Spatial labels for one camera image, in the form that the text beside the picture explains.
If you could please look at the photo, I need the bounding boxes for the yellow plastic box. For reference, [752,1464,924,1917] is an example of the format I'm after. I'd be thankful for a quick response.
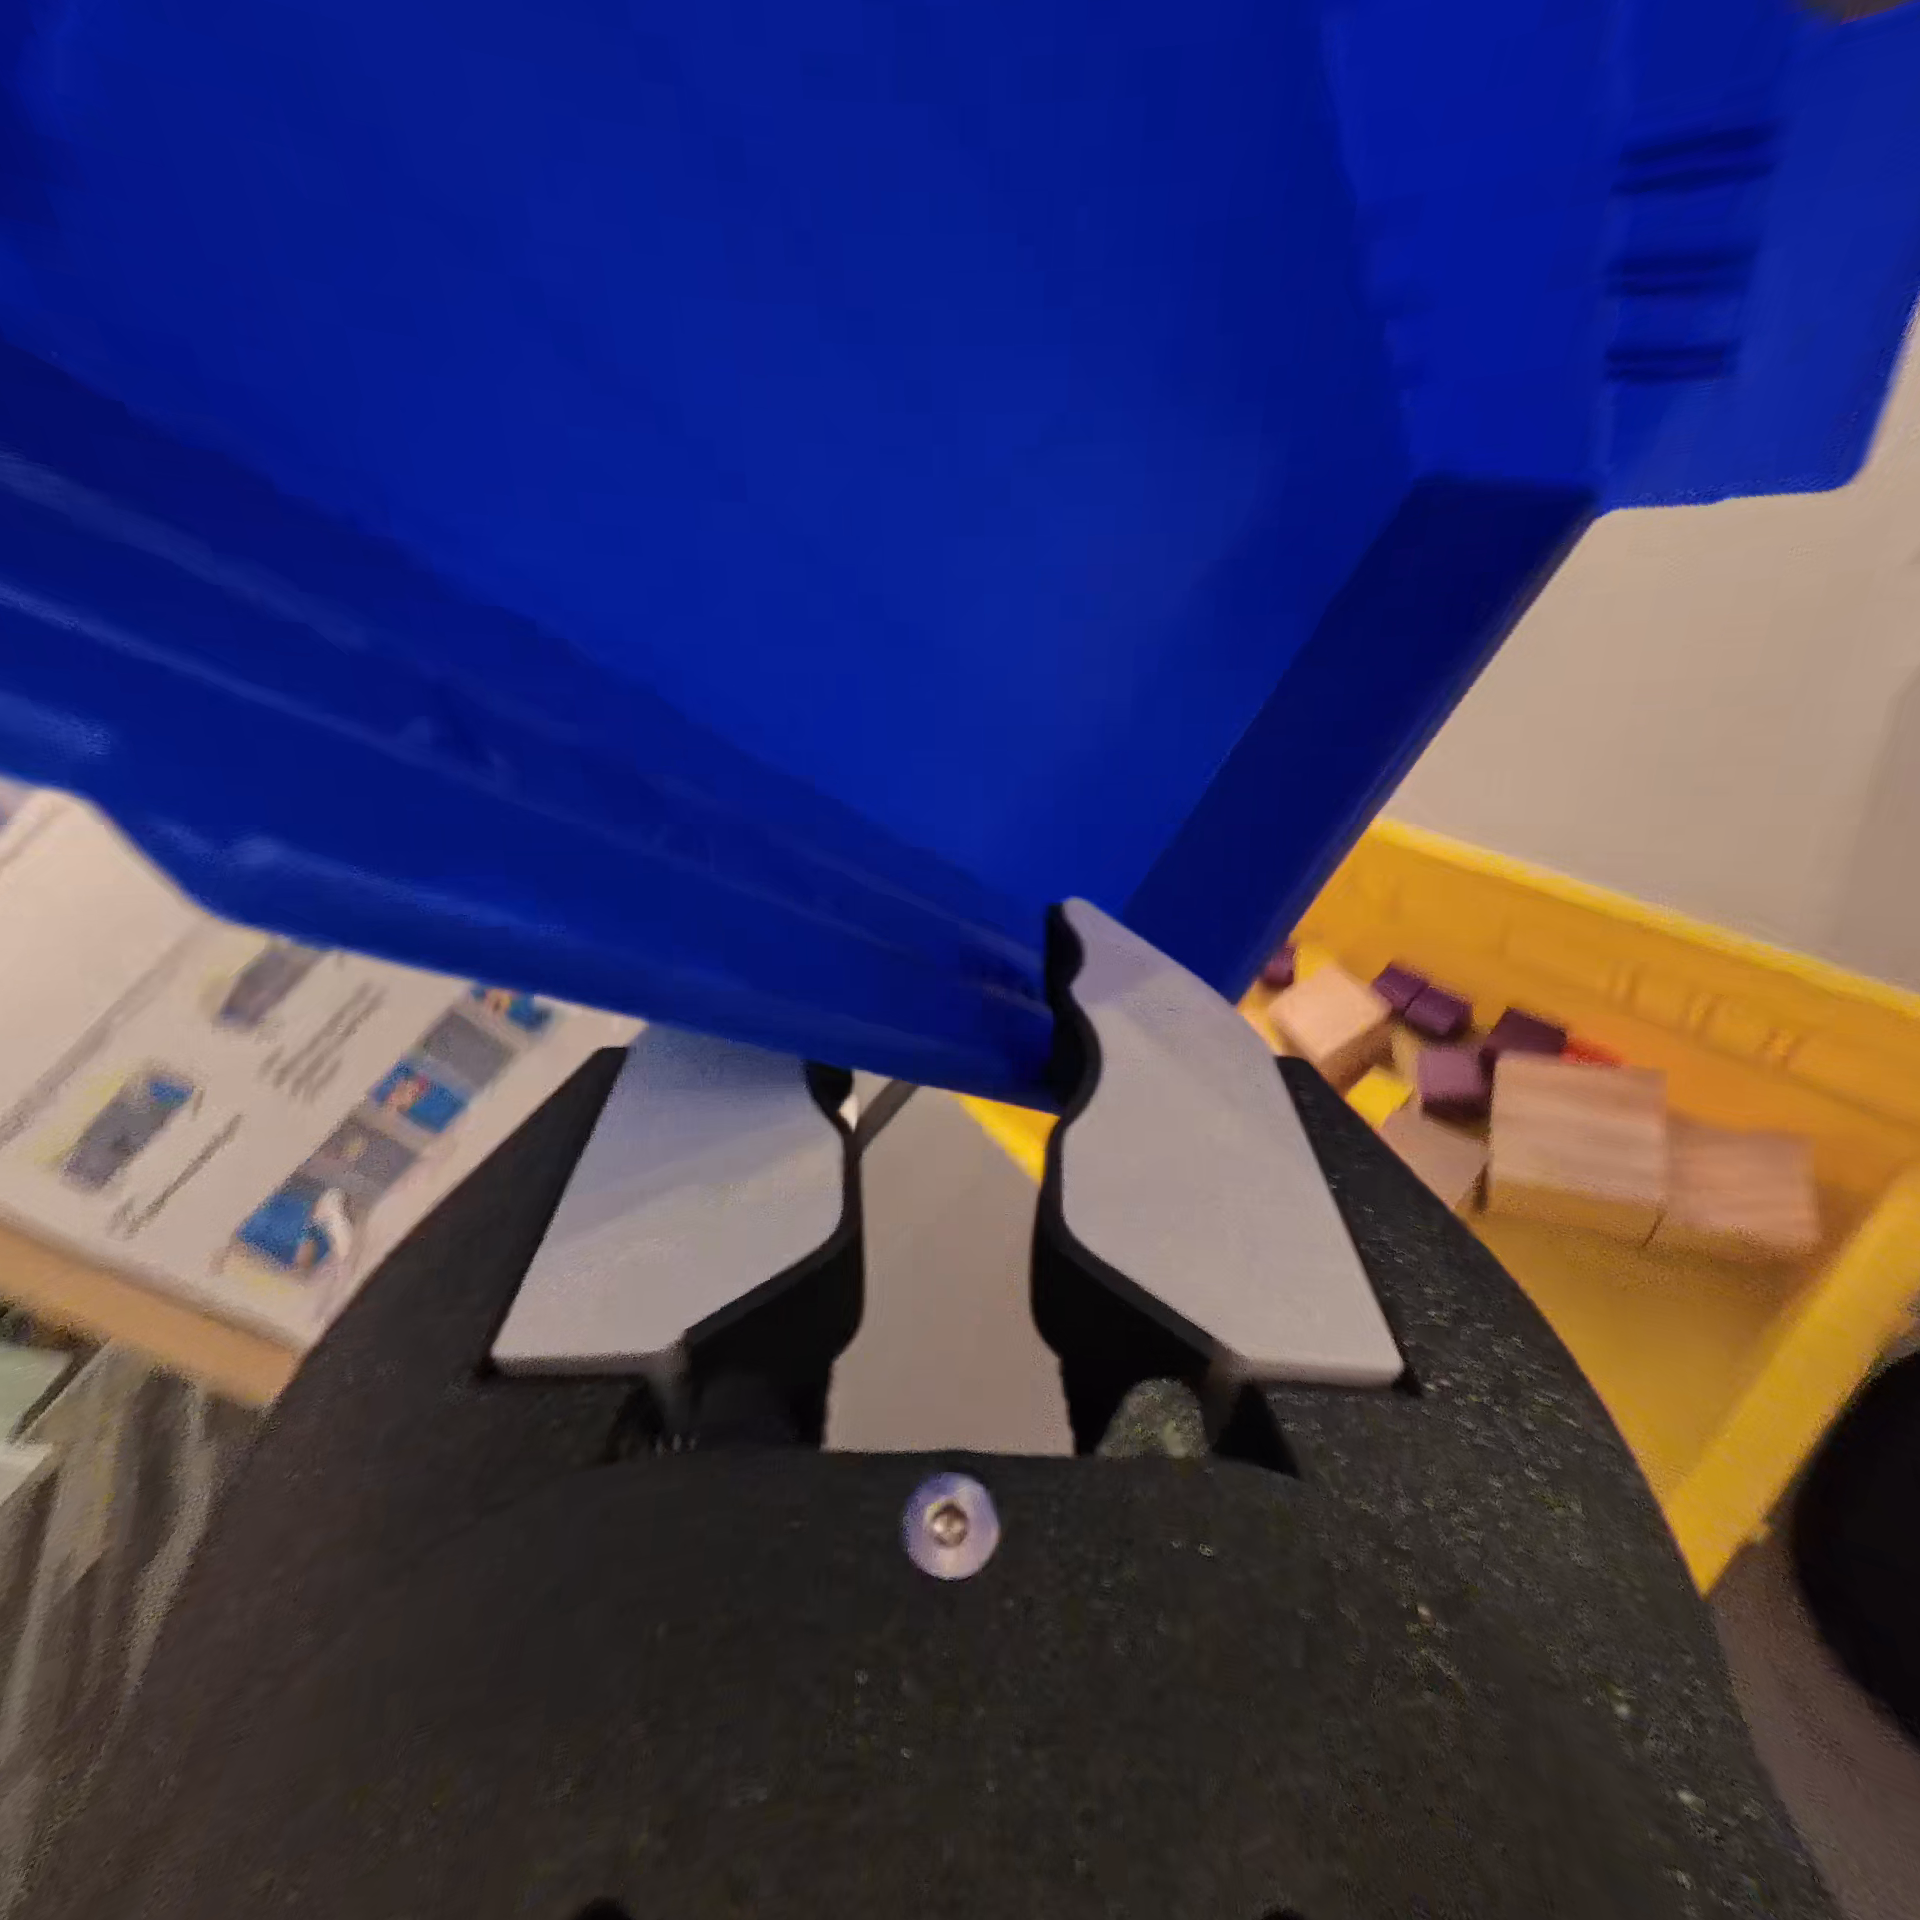
[959,817,1920,1593]

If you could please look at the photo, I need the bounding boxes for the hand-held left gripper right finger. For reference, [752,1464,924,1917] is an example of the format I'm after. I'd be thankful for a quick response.
[1030,897,1413,1456]

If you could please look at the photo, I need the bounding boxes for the blue plastic box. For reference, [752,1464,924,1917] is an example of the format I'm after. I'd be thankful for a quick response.
[0,0,1920,1114]

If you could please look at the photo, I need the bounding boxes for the pile of coloured wooden cubes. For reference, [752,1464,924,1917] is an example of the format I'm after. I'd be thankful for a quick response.
[1259,937,1823,1263]

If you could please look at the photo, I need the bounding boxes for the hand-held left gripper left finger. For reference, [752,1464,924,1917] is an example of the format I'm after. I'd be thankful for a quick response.
[486,1026,868,1449]

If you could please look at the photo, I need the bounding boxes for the printed instruction sheet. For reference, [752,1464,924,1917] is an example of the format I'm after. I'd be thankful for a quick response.
[0,787,647,1353]

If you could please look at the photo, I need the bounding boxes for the brown cardboard backing board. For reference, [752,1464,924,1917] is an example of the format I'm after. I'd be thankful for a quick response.
[0,1216,309,1409]

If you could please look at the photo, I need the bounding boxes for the person's dark clothing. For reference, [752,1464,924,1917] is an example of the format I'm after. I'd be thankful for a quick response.
[1790,1341,1920,1748]

